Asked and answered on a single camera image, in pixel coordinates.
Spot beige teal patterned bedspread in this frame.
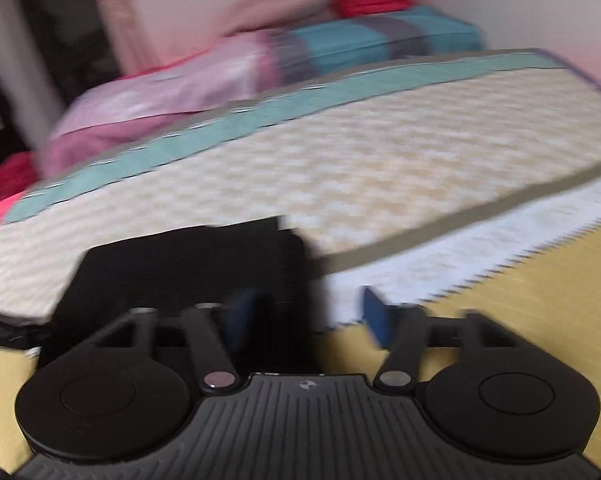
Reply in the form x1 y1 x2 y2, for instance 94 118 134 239
0 49 601 473

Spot black pants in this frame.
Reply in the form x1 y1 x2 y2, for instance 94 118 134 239
38 215 331 376

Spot teal grey striped pillow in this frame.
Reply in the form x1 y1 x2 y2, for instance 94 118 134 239
275 5 486 83

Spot pink purple pillow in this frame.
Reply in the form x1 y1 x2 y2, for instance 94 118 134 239
38 30 286 178

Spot dark hanging clothes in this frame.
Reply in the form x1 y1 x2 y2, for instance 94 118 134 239
10 0 118 111

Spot beige curtain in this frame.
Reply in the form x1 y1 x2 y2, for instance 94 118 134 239
93 0 151 76

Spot peach cloth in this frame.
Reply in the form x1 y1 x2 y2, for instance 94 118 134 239
225 0 338 36

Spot red folded cloth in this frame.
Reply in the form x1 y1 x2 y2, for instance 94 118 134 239
0 152 44 201

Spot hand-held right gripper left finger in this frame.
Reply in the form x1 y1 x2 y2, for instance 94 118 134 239
83 287 261 393

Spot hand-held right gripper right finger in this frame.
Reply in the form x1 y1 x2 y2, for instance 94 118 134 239
363 285 523 396

